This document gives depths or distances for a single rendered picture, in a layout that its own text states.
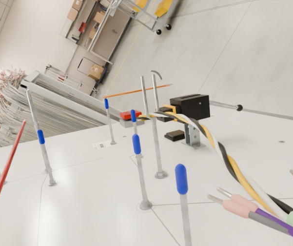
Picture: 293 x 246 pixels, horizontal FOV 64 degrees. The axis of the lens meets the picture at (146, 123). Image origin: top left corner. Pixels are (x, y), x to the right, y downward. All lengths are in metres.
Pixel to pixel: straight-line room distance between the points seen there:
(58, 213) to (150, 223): 0.12
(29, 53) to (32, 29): 0.75
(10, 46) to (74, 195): 8.48
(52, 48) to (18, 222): 8.31
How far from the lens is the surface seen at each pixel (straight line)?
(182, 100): 0.39
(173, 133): 0.49
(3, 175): 0.21
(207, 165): 0.36
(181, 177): 0.16
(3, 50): 8.82
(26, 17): 8.66
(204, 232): 0.24
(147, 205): 0.28
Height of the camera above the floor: 1.32
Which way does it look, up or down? 23 degrees down
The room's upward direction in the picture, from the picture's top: 64 degrees counter-clockwise
